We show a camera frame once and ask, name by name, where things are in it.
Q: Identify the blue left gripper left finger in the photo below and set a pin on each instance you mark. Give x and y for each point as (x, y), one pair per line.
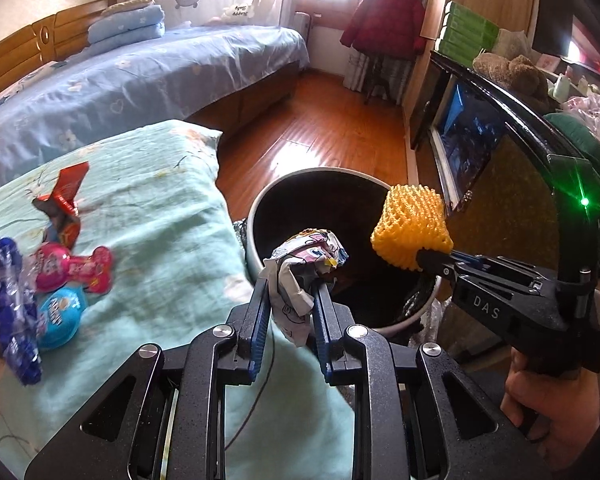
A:
(259, 312)

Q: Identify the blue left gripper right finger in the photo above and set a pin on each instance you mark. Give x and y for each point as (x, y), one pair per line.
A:
(327, 333)

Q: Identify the white printed wrapper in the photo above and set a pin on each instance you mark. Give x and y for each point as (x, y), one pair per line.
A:
(290, 273)

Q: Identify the yellow foam fruit net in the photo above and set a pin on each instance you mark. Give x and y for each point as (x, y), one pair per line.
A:
(412, 219)

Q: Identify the blue AD milk bottle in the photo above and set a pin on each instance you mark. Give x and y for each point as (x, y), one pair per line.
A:
(59, 317)

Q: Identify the pink bone-shaped snack pack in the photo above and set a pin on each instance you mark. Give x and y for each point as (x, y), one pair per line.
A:
(55, 267)

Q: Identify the red torn snack wrapper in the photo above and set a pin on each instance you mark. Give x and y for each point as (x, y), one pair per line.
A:
(60, 206)

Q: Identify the blue white plastic wrapper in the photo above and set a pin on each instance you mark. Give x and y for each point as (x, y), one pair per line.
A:
(18, 315)

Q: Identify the right hand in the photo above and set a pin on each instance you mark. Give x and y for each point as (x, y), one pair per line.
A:
(571, 408)

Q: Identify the black glossy TV cabinet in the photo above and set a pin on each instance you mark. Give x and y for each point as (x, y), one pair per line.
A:
(507, 175)

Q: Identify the large bed with blue sheet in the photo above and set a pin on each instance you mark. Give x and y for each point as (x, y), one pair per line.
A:
(171, 77)

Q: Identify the brown teddy bear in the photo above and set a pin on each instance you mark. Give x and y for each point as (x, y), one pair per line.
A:
(519, 77)

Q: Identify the stack of green boxes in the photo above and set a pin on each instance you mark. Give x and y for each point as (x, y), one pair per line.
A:
(464, 34)

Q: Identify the folded light blue quilt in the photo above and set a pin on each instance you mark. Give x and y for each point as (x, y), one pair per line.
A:
(123, 17)

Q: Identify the dark red hanging jacket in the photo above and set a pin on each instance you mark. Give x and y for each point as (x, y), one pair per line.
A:
(386, 27)

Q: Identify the wooden headboard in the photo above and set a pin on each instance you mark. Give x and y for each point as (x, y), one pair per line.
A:
(53, 38)

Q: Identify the white bed guard rail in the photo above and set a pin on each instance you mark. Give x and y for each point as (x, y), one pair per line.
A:
(226, 12)

